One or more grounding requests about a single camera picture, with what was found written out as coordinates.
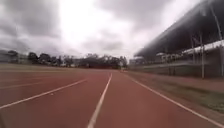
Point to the row of trees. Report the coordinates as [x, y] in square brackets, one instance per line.
[96, 62]

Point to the dark fence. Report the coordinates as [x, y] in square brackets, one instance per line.
[180, 70]

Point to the grandstand with dark roof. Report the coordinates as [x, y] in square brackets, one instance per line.
[186, 30]

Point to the grass field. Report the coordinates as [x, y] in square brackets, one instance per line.
[26, 66]

